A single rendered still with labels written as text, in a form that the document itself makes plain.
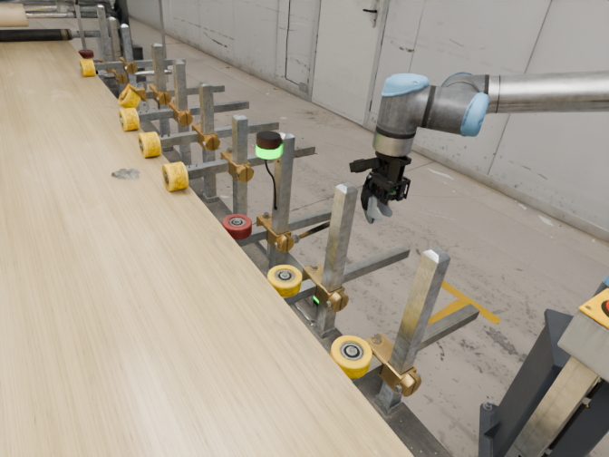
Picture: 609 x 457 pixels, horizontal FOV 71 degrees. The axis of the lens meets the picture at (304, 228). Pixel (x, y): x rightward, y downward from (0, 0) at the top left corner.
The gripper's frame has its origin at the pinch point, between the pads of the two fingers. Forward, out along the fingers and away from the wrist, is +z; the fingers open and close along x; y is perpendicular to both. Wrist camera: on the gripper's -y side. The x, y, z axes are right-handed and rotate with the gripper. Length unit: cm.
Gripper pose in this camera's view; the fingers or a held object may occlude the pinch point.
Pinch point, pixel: (370, 218)
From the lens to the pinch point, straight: 113.2
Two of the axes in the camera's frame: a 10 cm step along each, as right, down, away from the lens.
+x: 8.2, -2.6, 5.1
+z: -0.9, 8.2, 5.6
